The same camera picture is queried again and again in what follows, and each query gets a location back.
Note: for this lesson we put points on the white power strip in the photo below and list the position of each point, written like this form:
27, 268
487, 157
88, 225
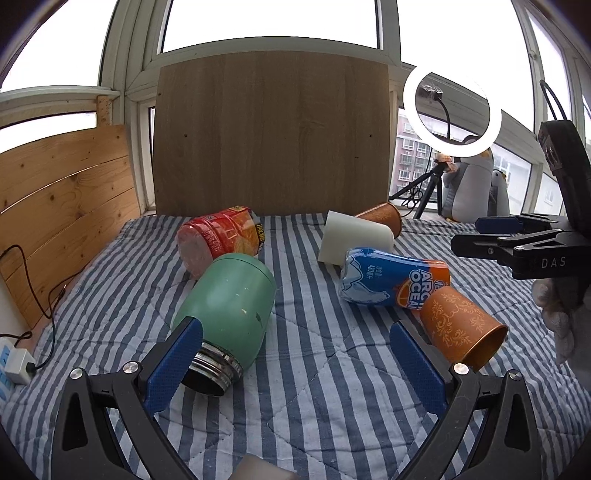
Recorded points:
16, 366

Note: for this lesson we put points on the dark brown wooden board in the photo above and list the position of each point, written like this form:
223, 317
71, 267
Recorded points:
280, 132

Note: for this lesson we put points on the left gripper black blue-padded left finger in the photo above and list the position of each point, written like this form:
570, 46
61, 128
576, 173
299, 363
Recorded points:
85, 445

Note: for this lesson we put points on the white plastic cup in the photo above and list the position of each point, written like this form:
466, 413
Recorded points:
345, 232

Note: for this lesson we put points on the white ring light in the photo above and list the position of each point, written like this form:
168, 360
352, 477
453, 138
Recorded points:
414, 87

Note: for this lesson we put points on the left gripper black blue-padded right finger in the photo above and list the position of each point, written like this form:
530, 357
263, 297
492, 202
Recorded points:
507, 444

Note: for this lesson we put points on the red plastic snack jar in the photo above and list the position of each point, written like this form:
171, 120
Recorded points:
202, 239

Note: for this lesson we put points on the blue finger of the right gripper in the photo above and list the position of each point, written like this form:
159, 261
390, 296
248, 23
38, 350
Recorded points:
525, 223

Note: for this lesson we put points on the white gloved hand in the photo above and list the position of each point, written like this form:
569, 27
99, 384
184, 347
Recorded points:
565, 318

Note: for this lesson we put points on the grey penguin plush toy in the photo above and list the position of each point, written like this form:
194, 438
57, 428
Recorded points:
474, 188

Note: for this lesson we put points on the far copper orange cup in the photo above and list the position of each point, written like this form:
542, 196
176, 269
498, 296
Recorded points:
386, 214

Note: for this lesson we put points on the black tripod stand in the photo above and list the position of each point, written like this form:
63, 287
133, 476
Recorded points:
420, 191

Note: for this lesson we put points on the near copper orange cup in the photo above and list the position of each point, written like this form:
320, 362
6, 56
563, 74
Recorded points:
460, 329

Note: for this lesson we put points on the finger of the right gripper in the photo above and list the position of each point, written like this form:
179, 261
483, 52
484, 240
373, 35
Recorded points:
485, 246

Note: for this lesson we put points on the copper orange cup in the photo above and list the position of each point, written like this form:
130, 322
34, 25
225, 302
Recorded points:
460, 329
386, 214

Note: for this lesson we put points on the light pine wooden panel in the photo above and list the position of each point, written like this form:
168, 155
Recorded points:
63, 199

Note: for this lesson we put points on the blue white striped quilt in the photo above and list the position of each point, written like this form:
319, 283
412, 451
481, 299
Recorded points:
325, 397

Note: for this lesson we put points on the green insulated steel cup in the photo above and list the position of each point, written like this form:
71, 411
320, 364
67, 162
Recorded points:
232, 301

